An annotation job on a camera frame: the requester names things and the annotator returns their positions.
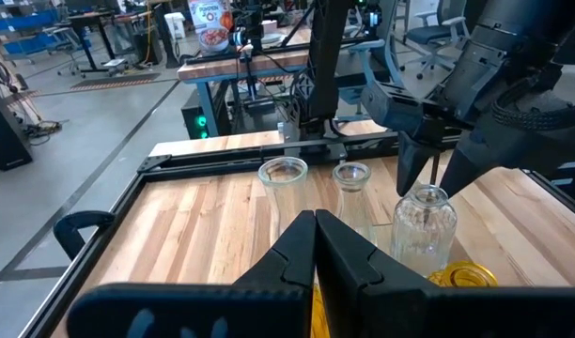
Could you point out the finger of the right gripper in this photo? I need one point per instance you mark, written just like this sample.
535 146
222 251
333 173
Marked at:
409 159
461 169

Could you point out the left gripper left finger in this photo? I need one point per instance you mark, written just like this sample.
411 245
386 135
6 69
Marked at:
198 310

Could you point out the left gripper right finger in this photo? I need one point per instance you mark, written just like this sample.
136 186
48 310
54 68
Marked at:
409 314

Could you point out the yellow diamond-pattern glass vase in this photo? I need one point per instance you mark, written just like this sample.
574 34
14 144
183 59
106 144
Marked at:
319 314
463 274

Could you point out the clear conical glass vase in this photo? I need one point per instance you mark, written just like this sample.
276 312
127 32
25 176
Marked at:
353 206

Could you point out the small clear ribbed glass vase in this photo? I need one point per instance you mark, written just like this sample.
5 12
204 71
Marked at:
424 239

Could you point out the clear wide-mouth glass vase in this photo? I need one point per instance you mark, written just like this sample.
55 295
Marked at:
283 197

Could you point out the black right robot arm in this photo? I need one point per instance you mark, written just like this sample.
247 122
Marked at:
330 70

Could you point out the office chair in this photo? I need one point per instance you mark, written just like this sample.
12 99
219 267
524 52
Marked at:
367 47
433 33

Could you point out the black computer green lights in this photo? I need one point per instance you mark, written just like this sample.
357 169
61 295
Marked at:
193 112

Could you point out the cereal box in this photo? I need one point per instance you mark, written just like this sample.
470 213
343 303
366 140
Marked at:
212 28

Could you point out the black computer tower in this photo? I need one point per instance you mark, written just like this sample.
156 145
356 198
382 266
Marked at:
8 136

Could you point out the white box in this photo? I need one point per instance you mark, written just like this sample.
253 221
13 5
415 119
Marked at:
175 26

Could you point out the black desk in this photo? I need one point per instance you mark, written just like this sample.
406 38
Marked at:
88 21

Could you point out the shelving with blue bins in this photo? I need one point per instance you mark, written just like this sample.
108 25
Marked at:
24 21

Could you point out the black camera on stand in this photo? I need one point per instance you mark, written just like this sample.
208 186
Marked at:
244 37

